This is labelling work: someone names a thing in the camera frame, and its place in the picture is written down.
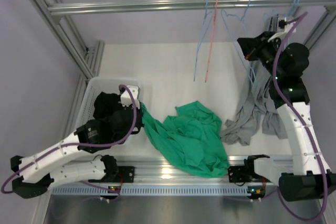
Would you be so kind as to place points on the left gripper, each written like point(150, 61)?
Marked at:
point(139, 123)

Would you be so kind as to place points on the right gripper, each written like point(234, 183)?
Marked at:
point(248, 45)

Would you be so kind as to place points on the light blue wire hanger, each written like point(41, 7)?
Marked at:
point(207, 19)

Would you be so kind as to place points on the pink wire hanger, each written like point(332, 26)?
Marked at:
point(211, 40)

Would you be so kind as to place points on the green tank top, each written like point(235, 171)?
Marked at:
point(189, 140)

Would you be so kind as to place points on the black tank top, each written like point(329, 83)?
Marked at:
point(107, 103)

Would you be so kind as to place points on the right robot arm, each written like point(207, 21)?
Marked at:
point(311, 177)

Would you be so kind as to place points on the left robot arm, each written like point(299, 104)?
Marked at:
point(65, 148)

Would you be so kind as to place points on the blue hanger under grey top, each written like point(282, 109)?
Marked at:
point(270, 18)

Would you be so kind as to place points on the grey tank top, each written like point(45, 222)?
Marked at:
point(255, 110)

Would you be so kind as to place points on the white plastic basket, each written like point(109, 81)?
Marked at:
point(92, 95)

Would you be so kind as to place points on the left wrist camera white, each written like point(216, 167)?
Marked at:
point(129, 93)

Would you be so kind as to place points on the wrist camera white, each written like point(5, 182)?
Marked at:
point(129, 93)
point(282, 27)

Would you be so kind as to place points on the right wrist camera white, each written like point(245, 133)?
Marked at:
point(282, 27)

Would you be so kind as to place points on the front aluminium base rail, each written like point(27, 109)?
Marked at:
point(152, 171)

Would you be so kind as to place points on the grey slotted cable duct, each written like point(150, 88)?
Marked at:
point(134, 190)

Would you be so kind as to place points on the right aluminium frame strut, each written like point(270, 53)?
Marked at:
point(319, 21)

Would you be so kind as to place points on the aluminium frame strut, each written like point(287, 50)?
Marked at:
point(87, 59)
point(319, 21)

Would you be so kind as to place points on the aluminium hanging rail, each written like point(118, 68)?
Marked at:
point(63, 9)

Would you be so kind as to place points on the left aluminium frame strut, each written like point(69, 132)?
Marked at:
point(87, 59)

